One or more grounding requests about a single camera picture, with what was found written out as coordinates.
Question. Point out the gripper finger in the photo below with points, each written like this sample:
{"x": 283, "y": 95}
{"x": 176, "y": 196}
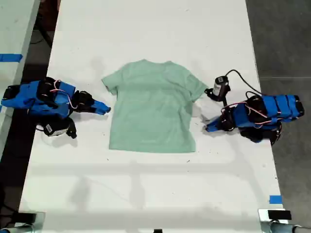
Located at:
{"x": 217, "y": 122}
{"x": 218, "y": 128}
{"x": 100, "y": 104}
{"x": 99, "y": 110}

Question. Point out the pale green T-shirt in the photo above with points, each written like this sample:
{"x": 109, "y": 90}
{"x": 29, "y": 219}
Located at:
{"x": 153, "y": 109}

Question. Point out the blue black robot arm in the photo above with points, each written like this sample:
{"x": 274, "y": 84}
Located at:
{"x": 272, "y": 109}
{"x": 36, "y": 97}

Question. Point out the blue tape strip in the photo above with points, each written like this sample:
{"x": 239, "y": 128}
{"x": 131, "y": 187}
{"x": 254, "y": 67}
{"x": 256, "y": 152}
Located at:
{"x": 275, "y": 199}
{"x": 11, "y": 57}

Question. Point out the white side table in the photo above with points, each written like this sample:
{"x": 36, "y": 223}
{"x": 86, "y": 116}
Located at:
{"x": 12, "y": 29}

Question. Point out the small black box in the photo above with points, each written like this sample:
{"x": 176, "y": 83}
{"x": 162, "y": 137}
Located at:
{"x": 27, "y": 216}
{"x": 279, "y": 215}
{"x": 158, "y": 231}

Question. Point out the black camera stalk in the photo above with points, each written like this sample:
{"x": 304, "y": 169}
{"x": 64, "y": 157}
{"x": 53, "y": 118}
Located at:
{"x": 213, "y": 95}
{"x": 72, "y": 128}

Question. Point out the black camera box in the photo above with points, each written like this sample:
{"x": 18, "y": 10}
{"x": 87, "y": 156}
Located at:
{"x": 56, "y": 128}
{"x": 220, "y": 86}

